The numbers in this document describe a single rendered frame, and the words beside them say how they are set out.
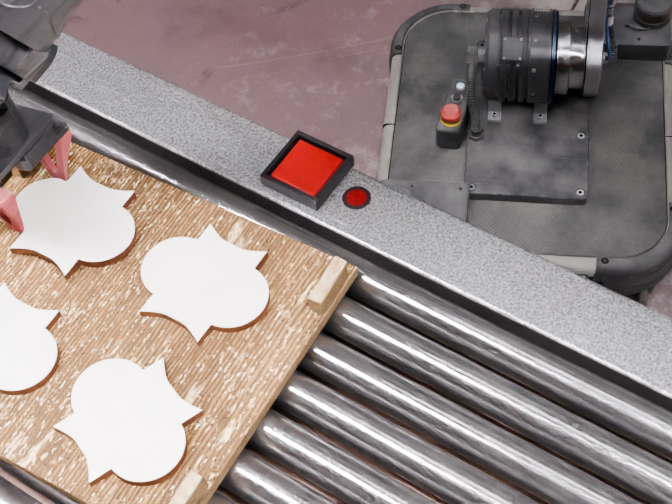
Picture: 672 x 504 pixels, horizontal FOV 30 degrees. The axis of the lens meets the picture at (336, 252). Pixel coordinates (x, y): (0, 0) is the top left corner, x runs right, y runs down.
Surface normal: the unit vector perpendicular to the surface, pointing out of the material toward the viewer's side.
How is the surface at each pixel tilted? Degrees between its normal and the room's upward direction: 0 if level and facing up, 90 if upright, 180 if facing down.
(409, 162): 0
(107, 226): 2
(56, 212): 2
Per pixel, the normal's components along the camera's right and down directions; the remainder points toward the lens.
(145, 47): -0.07, -0.57
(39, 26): -0.12, 0.83
